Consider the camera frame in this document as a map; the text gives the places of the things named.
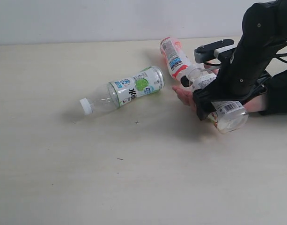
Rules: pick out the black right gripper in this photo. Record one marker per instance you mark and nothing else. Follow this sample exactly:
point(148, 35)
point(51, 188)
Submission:
point(242, 77)

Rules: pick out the floral label bottle white cap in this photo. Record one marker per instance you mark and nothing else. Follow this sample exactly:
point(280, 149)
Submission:
point(228, 115)

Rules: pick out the orange label bottle black cap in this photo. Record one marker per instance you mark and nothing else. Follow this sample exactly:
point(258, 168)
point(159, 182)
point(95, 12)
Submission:
point(176, 60)

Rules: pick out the green lime label clear bottle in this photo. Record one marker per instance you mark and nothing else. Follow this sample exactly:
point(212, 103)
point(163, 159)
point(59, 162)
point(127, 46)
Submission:
point(116, 94)

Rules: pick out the black sleeved forearm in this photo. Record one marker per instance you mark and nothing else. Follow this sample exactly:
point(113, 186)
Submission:
point(276, 97)

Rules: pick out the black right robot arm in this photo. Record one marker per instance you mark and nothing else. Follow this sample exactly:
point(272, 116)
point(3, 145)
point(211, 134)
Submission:
point(264, 24)

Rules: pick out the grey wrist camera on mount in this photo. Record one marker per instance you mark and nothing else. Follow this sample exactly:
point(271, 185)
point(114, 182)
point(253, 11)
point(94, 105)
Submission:
point(205, 53)

